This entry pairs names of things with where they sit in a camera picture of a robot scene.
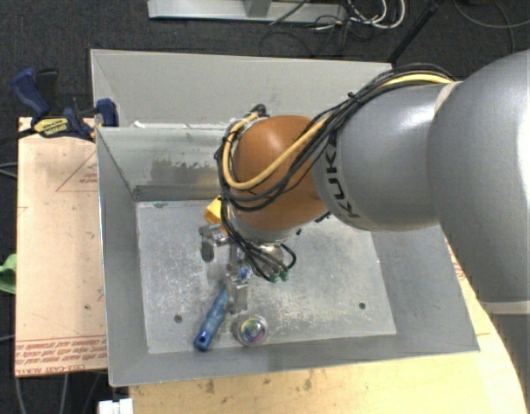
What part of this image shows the yellow block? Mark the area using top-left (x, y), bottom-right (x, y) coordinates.
top-left (205, 196), bottom-right (228, 227)

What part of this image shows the round shiny glass knob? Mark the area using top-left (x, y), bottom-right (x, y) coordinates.
top-left (230, 314), bottom-right (269, 347)

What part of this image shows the blue cylindrical tool handle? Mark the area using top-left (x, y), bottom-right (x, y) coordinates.
top-left (192, 283), bottom-right (230, 353)

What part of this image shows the grey metal bin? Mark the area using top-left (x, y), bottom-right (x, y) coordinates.
top-left (90, 48), bottom-right (481, 388)

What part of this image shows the brown cardboard board, red print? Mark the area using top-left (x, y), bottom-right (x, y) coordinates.
top-left (14, 116), bottom-right (109, 378)

